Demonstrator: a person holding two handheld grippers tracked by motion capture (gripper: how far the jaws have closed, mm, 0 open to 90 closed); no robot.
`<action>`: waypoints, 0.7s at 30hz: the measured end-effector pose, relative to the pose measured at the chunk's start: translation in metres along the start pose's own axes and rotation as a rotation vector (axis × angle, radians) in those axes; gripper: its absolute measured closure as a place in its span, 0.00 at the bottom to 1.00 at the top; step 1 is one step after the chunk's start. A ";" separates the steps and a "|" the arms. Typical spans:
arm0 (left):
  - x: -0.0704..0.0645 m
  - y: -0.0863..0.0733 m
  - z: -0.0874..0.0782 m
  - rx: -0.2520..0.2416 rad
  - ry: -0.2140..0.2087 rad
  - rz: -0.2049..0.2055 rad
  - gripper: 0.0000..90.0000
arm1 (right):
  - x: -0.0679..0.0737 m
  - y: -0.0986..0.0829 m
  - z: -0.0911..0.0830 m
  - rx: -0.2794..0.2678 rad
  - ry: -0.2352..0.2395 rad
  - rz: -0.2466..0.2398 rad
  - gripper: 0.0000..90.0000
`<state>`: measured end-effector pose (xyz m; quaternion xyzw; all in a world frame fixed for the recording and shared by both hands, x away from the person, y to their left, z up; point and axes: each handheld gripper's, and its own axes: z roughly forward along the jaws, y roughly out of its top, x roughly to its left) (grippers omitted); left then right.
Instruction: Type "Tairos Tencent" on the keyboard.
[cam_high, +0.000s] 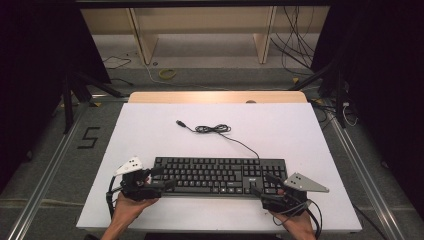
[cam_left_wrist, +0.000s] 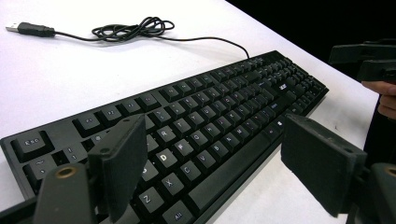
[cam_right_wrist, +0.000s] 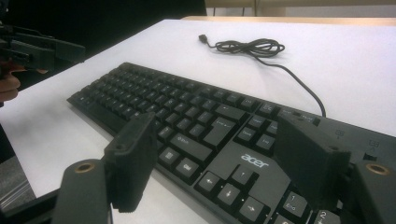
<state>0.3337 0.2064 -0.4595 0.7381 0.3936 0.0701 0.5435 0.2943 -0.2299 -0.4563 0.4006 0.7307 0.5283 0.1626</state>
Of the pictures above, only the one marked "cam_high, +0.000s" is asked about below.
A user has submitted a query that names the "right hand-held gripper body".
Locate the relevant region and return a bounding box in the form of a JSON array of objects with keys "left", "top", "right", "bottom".
[{"left": 260, "top": 172, "right": 330, "bottom": 214}]

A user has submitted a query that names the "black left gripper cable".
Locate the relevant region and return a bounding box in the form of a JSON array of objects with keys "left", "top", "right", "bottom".
[{"left": 105, "top": 175, "right": 123, "bottom": 218}]

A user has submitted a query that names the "black keyboard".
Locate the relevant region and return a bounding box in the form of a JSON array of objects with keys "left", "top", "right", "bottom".
[{"left": 151, "top": 156, "right": 291, "bottom": 200}]

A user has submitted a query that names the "aluminium floor rail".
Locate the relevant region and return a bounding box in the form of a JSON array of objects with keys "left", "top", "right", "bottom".
[
  {"left": 324, "top": 103, "right": 406, "bottom": 240},
  {"left": 6, "top": 99, "right": 91, "bottom": 240}
]

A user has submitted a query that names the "white floor cable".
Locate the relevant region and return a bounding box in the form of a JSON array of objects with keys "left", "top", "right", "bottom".
[{"left": 143, "top": 63, "right": 231, "bottom": 92}]

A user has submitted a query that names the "white table board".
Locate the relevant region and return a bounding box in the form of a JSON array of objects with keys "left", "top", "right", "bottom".
[{"left": 75, "top": 102, "right": 363, "bottom": 234}]

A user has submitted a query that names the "black metal stand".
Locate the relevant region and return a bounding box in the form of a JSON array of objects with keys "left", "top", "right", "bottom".
[
  {"left": 61, "top": 71, "right": 124, "bottom": 134},
  {"left": 288, "top": 49, "right": 349, "bottom": 129}
]

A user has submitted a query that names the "person's right hand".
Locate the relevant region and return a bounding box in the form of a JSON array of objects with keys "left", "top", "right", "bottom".
[{"left": 270, "top": 208, "right": 316, "bottom": 236}]

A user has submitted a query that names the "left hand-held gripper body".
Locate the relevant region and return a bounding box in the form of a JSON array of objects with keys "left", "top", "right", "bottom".
[{"left": 113, "top": 156, "right": 164, "bottom": 202}]

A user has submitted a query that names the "person's left hand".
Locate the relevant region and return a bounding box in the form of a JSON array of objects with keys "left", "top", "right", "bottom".
[{"left": 113, "top": 192, "right": 159, "bottom": 225}]

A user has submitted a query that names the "wooden table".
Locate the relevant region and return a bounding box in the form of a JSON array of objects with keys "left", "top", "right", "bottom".
[{"left": 128, "top": 90, "right": 308, "bottom": 104}]

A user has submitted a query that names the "wooden shelf unit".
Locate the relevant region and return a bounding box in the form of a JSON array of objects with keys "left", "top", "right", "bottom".
[{"left": 79, "top": 5, "right": 331, "bottom": 65}]

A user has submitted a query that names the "yellow tape roll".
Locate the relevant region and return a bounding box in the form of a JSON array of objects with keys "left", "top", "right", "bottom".
[{"left": 158, "top": 68, "right": 178, "bottom": 80}]

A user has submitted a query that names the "thin black floor cable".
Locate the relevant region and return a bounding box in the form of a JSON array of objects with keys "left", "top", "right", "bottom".
[{"left": 101, "top": 55, "right": 134, "bottom": 86}]

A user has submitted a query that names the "tangle of cables by stand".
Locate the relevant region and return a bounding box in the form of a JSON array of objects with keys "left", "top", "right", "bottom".
[{"left": 311, "top": 99, "right": 359, "bottom": 128}]

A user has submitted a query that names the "black curtain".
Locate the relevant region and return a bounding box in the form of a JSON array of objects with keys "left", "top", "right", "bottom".
[
  {"left": 0, "top": 0, "right": 113, "bottom": 194},
  {"left": 311, "top": 0, "right": 424, "bottom": 221}
]

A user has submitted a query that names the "bundle of hanging black cables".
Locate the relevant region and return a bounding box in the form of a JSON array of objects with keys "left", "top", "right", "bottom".
[{"left": 269, "top": 5, "right": 316, "bottom": 76}]

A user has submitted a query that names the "black keyboard cable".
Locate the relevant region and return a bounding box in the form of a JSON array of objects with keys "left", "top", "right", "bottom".
[{"left": 175, "top": 119, "right": 261, "bottom": 160}]

